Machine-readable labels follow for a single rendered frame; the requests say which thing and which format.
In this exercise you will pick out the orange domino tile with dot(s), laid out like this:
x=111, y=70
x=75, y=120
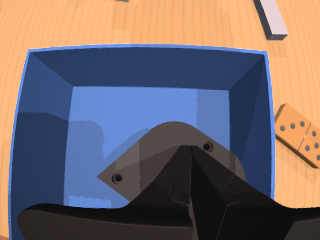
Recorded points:
x=298, y=134

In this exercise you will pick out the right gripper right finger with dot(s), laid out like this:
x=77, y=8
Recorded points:
x=227, y=208

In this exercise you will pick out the light grey flat bar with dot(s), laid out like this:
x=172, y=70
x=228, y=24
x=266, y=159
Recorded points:
x=271, y=20

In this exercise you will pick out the light orange flat board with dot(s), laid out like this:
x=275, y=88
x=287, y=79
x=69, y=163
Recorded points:
x=294, y=62

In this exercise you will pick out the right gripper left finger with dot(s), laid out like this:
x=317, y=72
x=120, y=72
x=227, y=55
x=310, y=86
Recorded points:
x=160, y=212

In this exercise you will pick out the blue open-top tray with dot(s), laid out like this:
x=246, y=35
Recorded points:
x=81, y=107

